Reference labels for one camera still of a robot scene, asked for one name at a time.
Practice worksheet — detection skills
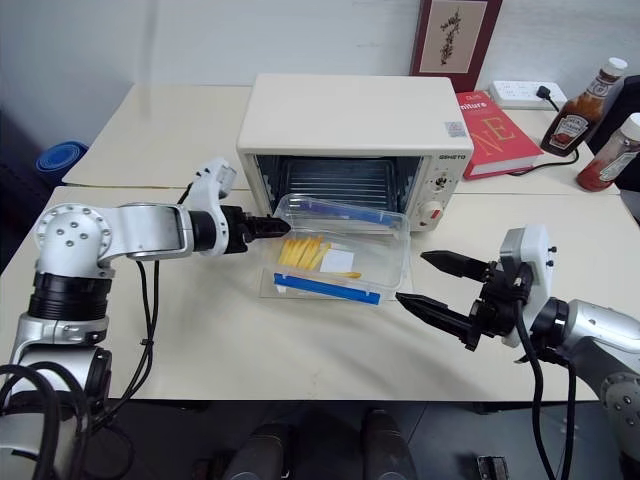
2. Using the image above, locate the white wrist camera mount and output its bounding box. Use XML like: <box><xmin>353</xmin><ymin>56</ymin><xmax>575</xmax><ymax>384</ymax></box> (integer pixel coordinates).
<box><xmin>498</xmin><ymin>224</ymin><xmax>552</xmax><ymax>349</ymax></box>
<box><xmin>187</xmin><ymin>157</ymin><xmax>237</xmax><ymax>257</ymax></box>

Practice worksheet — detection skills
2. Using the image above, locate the white power strip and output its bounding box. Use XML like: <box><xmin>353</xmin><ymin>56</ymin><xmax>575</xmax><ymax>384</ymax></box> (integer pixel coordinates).
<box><xmin>488</xmin><ymin>79</ymin><xmax>569</xmax><ymax>112</ymax></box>

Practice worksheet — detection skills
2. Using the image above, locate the black plug with cable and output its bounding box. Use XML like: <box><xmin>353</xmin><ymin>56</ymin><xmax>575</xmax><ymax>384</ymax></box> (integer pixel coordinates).
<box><xmin>508</xmin><ymin>85</ymin><xmax>583</xmax><ymax>178</ymax></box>

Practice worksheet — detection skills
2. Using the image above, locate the metal oven wire rack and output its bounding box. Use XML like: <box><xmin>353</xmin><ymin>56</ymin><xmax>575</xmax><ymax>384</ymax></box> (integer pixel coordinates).
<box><xmin>277</xmin><ymin>158</ymin><xmax>397</xmax><ymax>214</ymax></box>

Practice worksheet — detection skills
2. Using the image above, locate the yellow french fries bunch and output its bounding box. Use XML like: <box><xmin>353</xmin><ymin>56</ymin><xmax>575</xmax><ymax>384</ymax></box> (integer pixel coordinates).
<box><xmin>277</xmin><ymin>236</ymin><xmax>334</xmax><ymax>272</ymax></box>

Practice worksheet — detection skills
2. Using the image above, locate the cream toaster oven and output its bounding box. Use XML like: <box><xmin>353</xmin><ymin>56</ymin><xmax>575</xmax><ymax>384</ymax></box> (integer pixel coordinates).
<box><xmin>235</xmin><ymin>73</ymin><xmax>476</xmax><ymax>234</ymax></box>

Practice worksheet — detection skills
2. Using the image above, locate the glass toaster oven door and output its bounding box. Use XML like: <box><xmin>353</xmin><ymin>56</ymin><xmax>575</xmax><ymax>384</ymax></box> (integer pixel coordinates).
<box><xmin>256</xmin><ymin>219</ymin><xmax>419</xmax><ymax>302</ymax></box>

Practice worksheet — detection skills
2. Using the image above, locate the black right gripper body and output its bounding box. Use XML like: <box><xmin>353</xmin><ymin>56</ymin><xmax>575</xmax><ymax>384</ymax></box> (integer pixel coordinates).
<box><xmin>466</xmin><ymin>259</ymin><xmax>532</xmax><ymax>352</ymax></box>

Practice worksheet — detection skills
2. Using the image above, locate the white paper card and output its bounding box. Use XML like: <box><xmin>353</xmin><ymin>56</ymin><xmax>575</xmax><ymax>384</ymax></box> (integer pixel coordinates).
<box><xmin>319</xmin><ymin>249</ymin><xmax>354</xmax><ymax>274</ymax></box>

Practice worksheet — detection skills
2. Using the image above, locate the dark red picture frame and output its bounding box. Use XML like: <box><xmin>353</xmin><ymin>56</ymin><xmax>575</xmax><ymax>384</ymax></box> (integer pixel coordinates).
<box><xmin>409</xmin><ymin>0</ymin><xmax>504</xmax><ymax>81</ymax></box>

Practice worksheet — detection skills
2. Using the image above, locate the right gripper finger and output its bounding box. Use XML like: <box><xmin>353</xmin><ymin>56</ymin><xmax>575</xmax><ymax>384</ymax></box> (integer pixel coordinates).
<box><xmin>395</xmin><ymin>292</ymin><xmax>477</xmax><ymax>352</ymax></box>
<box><xmin>420</xmin><ymin>250</ymin><xmax>490</xmax><ymax>281</ymax></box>

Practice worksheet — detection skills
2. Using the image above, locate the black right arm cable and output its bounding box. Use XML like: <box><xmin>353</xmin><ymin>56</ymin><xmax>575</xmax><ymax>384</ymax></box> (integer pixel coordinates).
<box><xmin>513</xmin><ymin>287</ymin><xmax>581</xmax><ymax>480</ymax></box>

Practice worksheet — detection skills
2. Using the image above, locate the dark glass ketchup bottle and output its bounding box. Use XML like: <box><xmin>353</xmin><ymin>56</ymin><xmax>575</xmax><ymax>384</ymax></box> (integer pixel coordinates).
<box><xmin>539</xmin><ymin>56</ymin><xmax>629</xmax><ymax>159</ymax></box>

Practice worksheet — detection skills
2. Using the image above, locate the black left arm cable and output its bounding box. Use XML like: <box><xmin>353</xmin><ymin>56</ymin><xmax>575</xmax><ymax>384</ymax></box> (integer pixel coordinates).
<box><xmin>92</xmin><ymin>183</ymin><xmax>195</xmax><ymax>426</ymax></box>

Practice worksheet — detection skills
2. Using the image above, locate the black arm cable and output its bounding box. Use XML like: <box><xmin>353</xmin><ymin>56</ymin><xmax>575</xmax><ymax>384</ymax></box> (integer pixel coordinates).
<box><xmin>92</xmin><ymin>183</ymin><xmax>195</xmax><ymax>426</ymax></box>
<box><xmin>513</xmin><ymin>287</ymin><xmax>581</xmax><ymax>480</ymax></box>

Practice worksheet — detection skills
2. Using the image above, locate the red hardcover book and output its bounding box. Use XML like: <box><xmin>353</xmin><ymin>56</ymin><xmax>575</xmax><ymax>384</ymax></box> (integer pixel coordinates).
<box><xmin>454</xmin><ymin>89</ymin><xmax>546</xmax><ymax>182</ymax></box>

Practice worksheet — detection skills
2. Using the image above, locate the red plastic ketchup bottle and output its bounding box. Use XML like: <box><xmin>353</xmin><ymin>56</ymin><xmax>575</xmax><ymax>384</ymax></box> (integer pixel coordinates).
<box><xmin>575</xmin><ymin>112</ymin><xmax>640</xmax><ymax>193</ymax></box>

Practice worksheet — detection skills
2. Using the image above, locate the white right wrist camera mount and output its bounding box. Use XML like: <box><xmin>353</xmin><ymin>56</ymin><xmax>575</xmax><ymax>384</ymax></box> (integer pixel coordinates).
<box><xmin>498</xmin><ymin>224</ymin><xmax>552</xmax><ymax>349</ymax></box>

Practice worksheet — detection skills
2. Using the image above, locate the dark rounded shape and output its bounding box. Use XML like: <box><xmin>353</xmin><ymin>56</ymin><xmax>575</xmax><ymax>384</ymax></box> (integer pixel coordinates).
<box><xmin>222</xmin><ymin>418</ymin><xmax>297</xmax><ymax>480</ymax></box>
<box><xmin>360</xmin><ymin>408</ymin><xmax>417</xmax><ymax>480</ymax></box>

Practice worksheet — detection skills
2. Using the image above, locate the large cream oven knob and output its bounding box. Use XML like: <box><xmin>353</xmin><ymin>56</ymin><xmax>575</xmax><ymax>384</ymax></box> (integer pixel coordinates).
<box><xmin>420</xmin><ymin>200</ymin><xmax>447</xmax><ymax>226</ymax></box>

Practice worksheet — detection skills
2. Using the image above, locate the clear plastic food container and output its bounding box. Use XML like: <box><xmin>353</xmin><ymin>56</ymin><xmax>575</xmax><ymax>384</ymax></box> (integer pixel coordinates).
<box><xmin>259</xmin><ymin>193</ymin><xmax>413</xmax><ymax>307</ymax></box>

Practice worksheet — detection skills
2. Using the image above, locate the black cable bundle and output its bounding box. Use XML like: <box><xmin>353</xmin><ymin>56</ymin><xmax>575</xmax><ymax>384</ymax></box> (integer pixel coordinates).
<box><xmin>0</xmin><ymin>363</ymin><xmax>137</xmax><ymax>480</ymax></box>

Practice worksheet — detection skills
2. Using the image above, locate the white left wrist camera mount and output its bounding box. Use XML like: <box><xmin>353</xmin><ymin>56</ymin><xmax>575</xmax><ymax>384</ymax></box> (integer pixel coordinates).
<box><xmin>187</xmin><ymin>157</ymin><xmax>237</xmax><ymax>257</ymax></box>

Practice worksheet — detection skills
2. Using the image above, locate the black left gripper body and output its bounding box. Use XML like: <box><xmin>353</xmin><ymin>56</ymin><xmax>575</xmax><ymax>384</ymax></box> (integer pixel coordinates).
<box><xmin>222</xmin><ymin>205</ymin><xmax>252</xmax><ymax>257</ymax></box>

